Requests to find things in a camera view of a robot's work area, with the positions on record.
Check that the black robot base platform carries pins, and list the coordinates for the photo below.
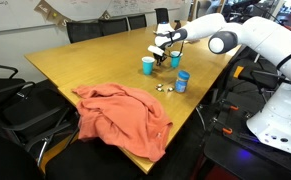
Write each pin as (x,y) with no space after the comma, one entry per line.
(251,156)

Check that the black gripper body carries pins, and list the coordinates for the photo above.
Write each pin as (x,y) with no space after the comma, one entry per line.
(161,56)

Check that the small wrapped sweet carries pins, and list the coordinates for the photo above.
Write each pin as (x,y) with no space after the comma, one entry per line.
(168,90)
(172,88)
(159,85)
(160,89)

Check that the white object with blue cap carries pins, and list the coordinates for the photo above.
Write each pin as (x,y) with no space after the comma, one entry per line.
(163,28)

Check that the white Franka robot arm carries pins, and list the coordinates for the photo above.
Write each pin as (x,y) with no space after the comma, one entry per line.
(268,36)

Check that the black mesh office chair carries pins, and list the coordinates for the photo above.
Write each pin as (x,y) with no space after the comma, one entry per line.
(5,86)
(25,116)

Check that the white wall whiteboard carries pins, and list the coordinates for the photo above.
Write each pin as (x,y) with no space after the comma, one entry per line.
(18,13)

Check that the brown paper bunting banner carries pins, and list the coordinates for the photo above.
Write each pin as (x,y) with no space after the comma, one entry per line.
(53,15)

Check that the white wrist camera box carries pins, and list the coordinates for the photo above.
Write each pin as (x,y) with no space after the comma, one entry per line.
(155,50)

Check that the blue plastic cup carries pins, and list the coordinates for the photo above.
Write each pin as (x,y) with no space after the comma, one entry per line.
(148,66)
(175,61)

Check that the blue lidded jar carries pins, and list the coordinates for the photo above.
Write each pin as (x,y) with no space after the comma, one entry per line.
(182,83)

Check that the salmon orange cloth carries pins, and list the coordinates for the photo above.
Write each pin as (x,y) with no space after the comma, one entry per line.
(118,116)

